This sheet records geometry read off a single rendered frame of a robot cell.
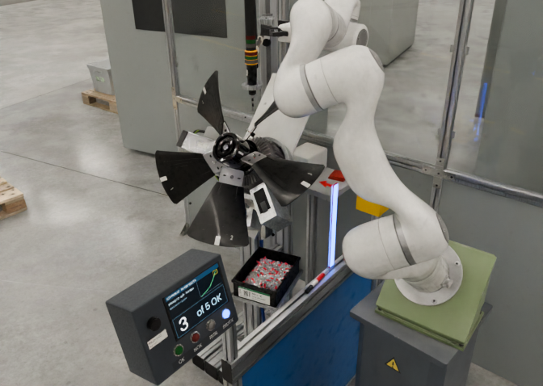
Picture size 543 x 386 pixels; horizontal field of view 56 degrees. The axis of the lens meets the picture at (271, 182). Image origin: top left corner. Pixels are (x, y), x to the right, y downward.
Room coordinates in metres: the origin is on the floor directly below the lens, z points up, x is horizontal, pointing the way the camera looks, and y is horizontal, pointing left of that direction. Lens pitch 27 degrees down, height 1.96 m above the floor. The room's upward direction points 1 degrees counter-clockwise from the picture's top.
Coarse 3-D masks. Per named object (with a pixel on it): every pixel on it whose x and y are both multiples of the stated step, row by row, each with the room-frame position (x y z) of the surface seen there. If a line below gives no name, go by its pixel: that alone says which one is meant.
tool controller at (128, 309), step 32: (192, 256) 1.01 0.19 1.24; (128, 288) 0.90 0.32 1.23; (160, 288) 0.87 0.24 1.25; (192, 288) 0.91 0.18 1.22; (224, 288) 0.97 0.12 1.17; (128, 320) 0.81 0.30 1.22; (160, 320) 0.83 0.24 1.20; (192, 320) 0.88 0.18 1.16; (224, 320) 0.94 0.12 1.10; (128, 352) 0.82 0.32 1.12; (160, 352) 0.80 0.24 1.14; (192, 352) 0.85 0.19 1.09
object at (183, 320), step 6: (186, 312) 0.88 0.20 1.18; (174, 318) 0.85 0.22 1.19; (180, 318) 0.86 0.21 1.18; (186, 318) 0.87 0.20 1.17; (174, 324) 0.85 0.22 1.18; (180, 324) 0.86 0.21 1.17; (186, 324) 0.86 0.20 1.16; (192, 324) 0.87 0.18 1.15; (180, 330) 0.85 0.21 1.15; (186, 330) 0.86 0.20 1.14; (180, 336) 0.84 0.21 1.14
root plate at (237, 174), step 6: (222, 168) 1.69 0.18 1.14; (228, 168) 1.70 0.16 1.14; (222, 174) 1.68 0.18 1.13; (228, 174) 1.68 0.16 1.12; (234, 174) 1.69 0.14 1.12; (240, 174) 1.70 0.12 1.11; (222, 180) 1.66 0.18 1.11; (228, 180) 1.67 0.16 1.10; (234, 180) 1.68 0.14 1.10; (240, 180) 1.68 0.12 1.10; (240, 186) 1.67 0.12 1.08
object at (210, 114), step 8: (216, 72) 1.97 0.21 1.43; (208, 80) 2.00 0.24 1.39; (216, 80) 1.95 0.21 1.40; (208, 88) 1.98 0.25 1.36; (216, 88) 1.93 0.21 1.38; (200, 96) 2.03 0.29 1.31; (208, 96) 1.97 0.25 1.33; (216, 96) 1.91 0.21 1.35; (200, 104) 2.02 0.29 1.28; (208, 104) 1.96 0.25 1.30; (216, 104) 1.90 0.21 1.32; (200, 112) 2.02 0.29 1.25; (208, 112) 1.96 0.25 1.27; (216, 112) 1.89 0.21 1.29; (208, 120) 1.96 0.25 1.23; (216, 120) 1.89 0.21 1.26; (216, 128) 1.91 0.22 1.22
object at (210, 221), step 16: (224, 192) 1.63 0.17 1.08; (240, 192) 1.65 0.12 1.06; (208, 208) 1.59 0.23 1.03; (224, 208) 1.59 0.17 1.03; (240, 208) 1.61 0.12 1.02; (192, 224) 1.55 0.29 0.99; (208, 224) 1.55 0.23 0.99; (224, 224) 1.55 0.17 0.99; (240, 224) 1.56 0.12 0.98; (208, 240) 1.52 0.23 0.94; (224, 240) 1.52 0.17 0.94; (240, 240) 1.52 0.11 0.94
